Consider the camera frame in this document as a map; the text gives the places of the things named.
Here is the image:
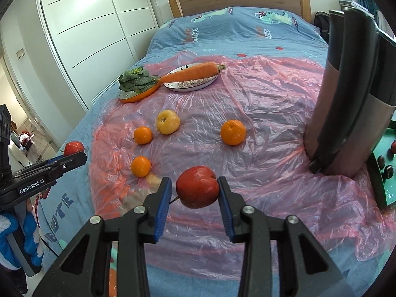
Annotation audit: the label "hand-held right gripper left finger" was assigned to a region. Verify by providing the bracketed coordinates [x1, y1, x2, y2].
[32, 176, 173, 297]

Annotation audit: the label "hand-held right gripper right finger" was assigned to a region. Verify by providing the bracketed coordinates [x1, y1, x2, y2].
[217, 176, 348, 297]

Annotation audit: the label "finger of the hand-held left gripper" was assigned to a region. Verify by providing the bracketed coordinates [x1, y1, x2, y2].
[46, 155, 68, 166]
[46, 151, 88, 180]

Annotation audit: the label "small orange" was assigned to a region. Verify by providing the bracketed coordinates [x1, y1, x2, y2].
[134, 126, 153, 145]
[130, 156, 152, 178]

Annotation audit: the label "large orange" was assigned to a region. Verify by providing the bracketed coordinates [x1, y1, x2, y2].
[220, 119, 246, 146]

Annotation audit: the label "yellow apple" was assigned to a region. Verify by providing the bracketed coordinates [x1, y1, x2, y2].
[156, 109, 180, 135]

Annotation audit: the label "green tray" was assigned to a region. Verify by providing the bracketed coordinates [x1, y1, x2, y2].
[367, 127, 396, 209]

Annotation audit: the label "person's left hand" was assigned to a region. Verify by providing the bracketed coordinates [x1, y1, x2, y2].
[0, 212, 42, 270]

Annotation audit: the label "pink plastic sheet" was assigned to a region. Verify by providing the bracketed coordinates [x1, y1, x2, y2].
[88, 54, 396, 263]

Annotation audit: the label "orange dish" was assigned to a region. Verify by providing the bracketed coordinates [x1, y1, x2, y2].
[119, 79, 161, 103]

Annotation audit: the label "green bok choy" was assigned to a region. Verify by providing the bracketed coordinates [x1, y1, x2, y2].
[118, 66, 160, 93]

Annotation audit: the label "white patterned plate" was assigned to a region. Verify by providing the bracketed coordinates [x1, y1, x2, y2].
[163, 65, 219, 92]

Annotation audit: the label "white wardrobe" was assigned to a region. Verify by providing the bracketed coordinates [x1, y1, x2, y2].
[37, 0, 161, 112]

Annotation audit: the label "carrot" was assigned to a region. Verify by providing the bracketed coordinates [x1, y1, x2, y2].
[161, 62, 226, 84]

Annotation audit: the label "black and steel electric kettle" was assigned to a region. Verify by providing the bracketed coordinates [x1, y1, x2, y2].
[303, 6, 396, 177]

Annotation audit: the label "black backpack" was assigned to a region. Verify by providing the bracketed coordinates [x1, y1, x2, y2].
[314, 11, 331, 44]

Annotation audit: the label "wooden headboard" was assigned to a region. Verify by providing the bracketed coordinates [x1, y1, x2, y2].
[169, 0, 311, 24]

